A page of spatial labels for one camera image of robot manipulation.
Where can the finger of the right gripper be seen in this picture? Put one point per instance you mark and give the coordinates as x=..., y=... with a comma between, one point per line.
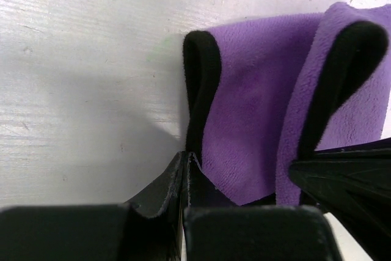
x=360, y=200
x=368, y=162

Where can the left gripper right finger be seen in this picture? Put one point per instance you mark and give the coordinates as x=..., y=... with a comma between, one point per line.
x=216, y=229

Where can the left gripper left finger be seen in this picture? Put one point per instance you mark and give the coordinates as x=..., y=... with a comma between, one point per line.
x=146, y=227

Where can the dark grey towel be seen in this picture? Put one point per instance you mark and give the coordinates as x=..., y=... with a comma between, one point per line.
x=263, y=93

